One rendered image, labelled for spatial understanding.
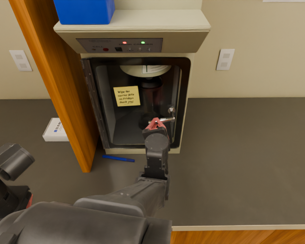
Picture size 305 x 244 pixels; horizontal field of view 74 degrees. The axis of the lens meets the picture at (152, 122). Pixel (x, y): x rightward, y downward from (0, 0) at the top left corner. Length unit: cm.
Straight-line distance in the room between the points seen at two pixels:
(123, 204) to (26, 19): 44
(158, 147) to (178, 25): 27
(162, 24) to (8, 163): 43
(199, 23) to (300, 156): 79
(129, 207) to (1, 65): 122
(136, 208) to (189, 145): 77
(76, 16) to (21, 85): 94
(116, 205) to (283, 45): 116
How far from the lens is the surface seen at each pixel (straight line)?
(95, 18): 47
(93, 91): 67
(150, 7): 56
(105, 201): 19
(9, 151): 53
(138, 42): 50
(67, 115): 66
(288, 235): 111
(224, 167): 91
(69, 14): 48
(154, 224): 17
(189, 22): 48
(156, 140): 49
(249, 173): 93
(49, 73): 58
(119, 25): 46
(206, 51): 111
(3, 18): 121
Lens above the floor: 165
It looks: 44 degrees down
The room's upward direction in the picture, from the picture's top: straight up
